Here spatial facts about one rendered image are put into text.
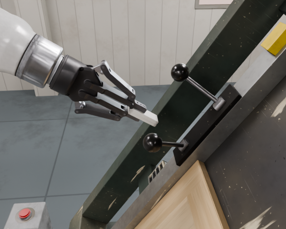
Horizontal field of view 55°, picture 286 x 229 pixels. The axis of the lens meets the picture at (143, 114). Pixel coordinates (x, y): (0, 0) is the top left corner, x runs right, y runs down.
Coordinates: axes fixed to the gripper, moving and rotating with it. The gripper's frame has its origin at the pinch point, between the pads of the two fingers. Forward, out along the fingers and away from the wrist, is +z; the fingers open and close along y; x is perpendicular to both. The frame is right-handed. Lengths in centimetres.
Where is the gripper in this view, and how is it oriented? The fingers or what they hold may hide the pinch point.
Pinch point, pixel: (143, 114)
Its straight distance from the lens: 60.2
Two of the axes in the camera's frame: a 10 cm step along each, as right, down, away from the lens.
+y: -5.4, 7.4, 4.1
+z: 8.4, 4.3, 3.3
